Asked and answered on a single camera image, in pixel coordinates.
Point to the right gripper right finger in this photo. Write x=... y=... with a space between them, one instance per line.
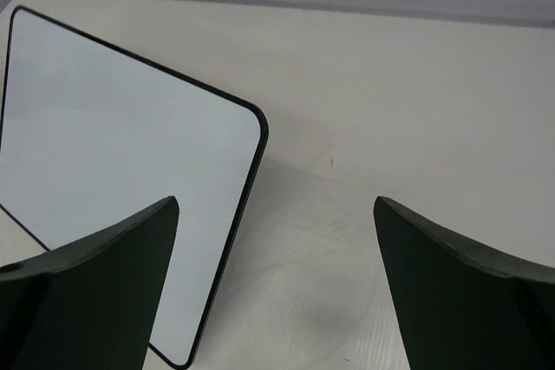
x=459 y=303

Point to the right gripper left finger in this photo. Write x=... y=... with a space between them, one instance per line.
x=90 y=304

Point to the white whiteboard black frame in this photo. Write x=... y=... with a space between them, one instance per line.
x=92 y=133

